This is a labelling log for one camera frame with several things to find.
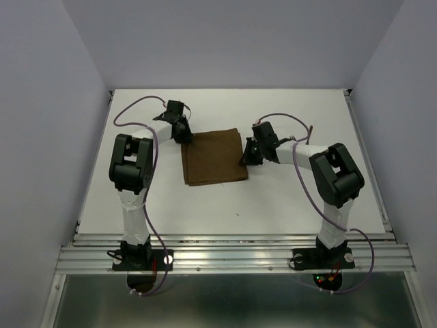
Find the brown cloth napkin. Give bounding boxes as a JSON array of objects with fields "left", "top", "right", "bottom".
[{"left": 181, "top": 128, "right": 249, "bottom": 187}]

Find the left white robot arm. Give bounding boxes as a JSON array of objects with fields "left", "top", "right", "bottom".
[{"left": 109, "top": 96, "right": 193, "bottom": 269}]

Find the brown wooden spoon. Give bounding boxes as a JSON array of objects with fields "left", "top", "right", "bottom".
[{"left": 305, "top": 125, "right": 313, "bottom": 145}]

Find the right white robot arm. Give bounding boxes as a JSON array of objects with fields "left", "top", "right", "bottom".
[{"left": 240, "top": 122, "right": 365, "bottom": 267}]

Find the aluminium front rail frame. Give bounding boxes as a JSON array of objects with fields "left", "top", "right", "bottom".
[{"left": 41, "top": 227, "right": 432, "bottom": 327}]

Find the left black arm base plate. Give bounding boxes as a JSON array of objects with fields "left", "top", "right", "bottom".
[{"left": 108, "top": 249, "right": 173, "bottom": 272}]

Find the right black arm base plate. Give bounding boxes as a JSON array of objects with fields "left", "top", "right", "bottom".
[{"left": 288, "top": 247, "right": 355, "bottom": 271}]

